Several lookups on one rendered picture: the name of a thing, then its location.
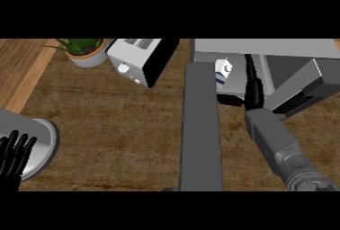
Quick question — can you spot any green plant in white pot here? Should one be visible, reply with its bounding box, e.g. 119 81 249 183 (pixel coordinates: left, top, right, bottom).
41 38 112 68

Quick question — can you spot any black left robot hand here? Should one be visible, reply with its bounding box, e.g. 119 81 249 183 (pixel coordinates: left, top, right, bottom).
0 129 38 192

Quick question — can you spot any grey microwave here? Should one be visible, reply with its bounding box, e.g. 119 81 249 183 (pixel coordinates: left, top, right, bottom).
189 38 340 121

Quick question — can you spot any white toaster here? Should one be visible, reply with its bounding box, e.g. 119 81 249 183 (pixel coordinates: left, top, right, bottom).
103 38 181 90

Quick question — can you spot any grey round metal pot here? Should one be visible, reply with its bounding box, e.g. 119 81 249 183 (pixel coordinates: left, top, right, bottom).
0 108 60 182

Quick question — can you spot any white and blue milk carton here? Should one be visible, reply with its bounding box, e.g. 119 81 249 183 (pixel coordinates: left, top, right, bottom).
214 58 234 85

